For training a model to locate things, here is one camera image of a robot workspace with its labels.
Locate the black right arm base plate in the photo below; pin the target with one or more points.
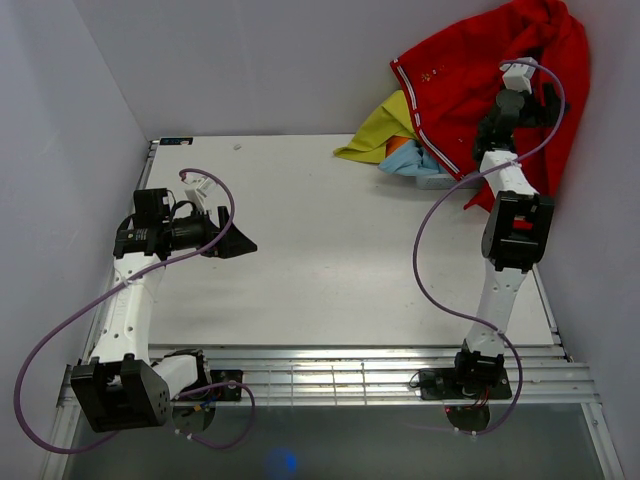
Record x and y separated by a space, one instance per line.
445 384

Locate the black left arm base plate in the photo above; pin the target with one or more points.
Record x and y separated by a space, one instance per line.
229 392

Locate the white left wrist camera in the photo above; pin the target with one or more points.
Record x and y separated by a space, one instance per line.
198 188

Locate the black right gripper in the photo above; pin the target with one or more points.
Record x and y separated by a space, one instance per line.
540 116

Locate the red trousers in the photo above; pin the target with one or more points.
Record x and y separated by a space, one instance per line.
451 79

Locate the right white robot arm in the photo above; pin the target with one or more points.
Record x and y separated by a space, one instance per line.
514 238

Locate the light blue garment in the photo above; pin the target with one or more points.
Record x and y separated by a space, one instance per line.
412 164

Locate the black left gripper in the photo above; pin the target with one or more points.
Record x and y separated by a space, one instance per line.
234 244

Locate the dark label sticker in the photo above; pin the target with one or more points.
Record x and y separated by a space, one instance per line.
176 141

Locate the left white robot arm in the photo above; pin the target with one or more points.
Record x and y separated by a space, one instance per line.
120 388

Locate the yellow-green trousers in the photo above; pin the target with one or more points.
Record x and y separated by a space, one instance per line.
390 118

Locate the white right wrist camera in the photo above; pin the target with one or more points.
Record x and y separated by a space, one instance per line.
518 76

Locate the white plastic basket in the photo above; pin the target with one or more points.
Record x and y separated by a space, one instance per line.
438 181

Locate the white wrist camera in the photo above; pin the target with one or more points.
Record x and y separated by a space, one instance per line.
518 76
198 188

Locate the orange garment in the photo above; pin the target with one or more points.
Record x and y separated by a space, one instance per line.
398 146

